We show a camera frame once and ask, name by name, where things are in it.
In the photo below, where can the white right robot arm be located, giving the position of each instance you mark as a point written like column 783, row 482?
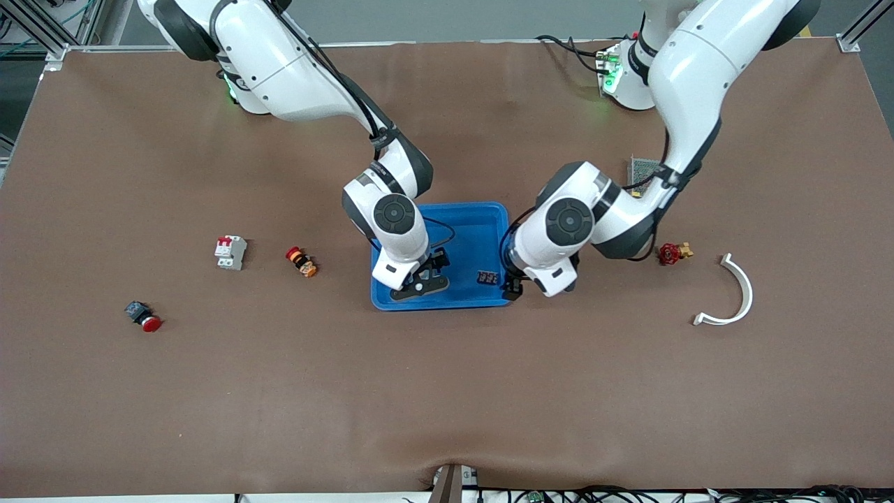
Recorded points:
column 279, row 63

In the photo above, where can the red mushroom push button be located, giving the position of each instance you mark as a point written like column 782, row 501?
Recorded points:
column 148, row 321

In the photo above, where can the metal mesh power supply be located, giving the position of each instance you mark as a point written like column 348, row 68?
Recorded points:
column 642, row 168

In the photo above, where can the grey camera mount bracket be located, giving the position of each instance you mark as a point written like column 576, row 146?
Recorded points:
column 450, row 485

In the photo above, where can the white circuit breaker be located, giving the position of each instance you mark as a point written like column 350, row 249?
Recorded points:
column 230, row 253

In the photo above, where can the black relay block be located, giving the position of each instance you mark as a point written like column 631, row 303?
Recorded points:
column 487, row 277

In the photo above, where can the red handwheel brass valve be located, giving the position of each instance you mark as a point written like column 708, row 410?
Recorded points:
column 669, row 253

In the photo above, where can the yellow emergency stop switch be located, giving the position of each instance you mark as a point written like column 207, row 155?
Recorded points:
column 302, row 262

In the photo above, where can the white curved plastic piece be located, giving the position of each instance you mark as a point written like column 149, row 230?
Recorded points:
column 746, row 290

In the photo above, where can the aluminium frame post with bracket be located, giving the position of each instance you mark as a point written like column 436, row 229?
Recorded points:
column 57, row 54
column 855, row 31

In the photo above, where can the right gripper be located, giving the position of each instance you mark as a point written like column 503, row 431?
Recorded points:
column 438, row 260

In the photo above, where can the blue plastic tray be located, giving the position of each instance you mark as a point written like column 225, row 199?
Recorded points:
column 475, row 234

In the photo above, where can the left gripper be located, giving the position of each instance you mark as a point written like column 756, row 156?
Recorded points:
column 515, row 286

